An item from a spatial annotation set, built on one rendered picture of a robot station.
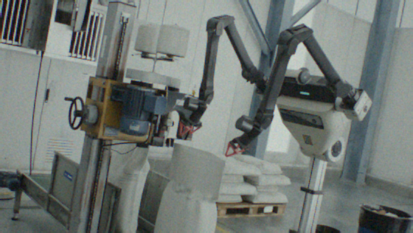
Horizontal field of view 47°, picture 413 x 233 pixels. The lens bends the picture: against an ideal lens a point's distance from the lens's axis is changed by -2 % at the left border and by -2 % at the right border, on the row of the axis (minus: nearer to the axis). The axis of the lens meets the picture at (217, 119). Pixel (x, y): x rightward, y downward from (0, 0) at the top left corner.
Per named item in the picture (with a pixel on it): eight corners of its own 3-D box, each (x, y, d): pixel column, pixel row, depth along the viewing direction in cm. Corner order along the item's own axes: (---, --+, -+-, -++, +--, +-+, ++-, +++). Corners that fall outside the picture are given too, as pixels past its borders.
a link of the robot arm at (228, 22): (234, 9, 244) (223, 7, 252) (213, 23, 241) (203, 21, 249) (264, 78, 269) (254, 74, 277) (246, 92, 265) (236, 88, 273)
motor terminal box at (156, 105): (164, 120, 248) (168, 97, 248) (153, 119, 239) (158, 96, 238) (150, 116, 252) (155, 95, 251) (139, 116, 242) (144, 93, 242)
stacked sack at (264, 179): (293, 188, 617) (295, 177, 616) (255, 187, 573) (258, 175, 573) (268, 179, 650) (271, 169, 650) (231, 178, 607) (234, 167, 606)
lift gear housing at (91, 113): (96, 126, 254) (99, 106, 254) (86, 125, 251) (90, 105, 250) (88, 123, 263) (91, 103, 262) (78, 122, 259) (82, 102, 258)
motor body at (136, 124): (152, 138, 249) (161, 91, 248) (126, 136, 239) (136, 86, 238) (137, 133, 261) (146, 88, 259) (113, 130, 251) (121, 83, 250)
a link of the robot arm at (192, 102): (214, 95, 255) (206, 91, 262) (196, 89, 249) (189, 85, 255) (206, 116, 257) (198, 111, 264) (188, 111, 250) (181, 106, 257)
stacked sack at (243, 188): (258, 197, 578) (261, 185, 578) (218, 197, 534) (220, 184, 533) (234, 187, 610) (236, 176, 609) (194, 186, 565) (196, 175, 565)
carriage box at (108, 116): (150, 143, 272) (161, 88, 270) (96, 138, 250) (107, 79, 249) (130, 135, 291) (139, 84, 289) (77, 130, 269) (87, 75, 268)
